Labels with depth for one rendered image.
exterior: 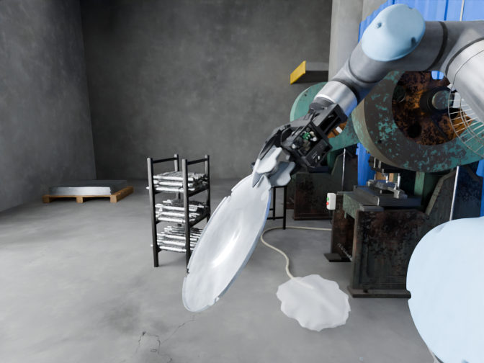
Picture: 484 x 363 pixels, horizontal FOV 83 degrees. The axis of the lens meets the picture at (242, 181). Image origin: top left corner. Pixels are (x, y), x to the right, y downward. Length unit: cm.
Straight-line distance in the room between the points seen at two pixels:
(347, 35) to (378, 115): 415
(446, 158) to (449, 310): 176
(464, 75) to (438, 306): 35
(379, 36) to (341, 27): 535
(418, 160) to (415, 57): 141
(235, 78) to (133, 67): 242
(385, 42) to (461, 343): 39
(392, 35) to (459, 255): 33
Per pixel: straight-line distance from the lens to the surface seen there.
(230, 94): 692
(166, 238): 255
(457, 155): 205
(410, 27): 52
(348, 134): 361
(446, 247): 28
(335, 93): 56
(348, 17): 594
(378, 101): 180
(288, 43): 728
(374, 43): 51
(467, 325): 28
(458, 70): 55
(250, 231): 46
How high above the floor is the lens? 116
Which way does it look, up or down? 10 degrees down
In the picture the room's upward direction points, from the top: straight up
